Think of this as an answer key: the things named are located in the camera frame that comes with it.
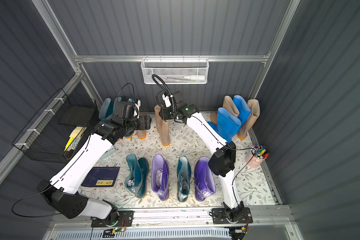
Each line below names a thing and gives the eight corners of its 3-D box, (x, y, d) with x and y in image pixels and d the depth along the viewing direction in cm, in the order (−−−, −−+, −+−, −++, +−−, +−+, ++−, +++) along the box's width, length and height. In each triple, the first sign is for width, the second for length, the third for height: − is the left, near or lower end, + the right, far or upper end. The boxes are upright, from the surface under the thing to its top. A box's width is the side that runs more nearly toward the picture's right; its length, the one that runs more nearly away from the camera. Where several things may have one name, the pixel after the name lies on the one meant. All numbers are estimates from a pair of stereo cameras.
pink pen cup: (245, 168, 92) (253, 157, 81) (241, 156, 98) (249, 144, 86) (259, 168, 92) (269, 157, 81) (255, 156, 98) (264, 144, 86)
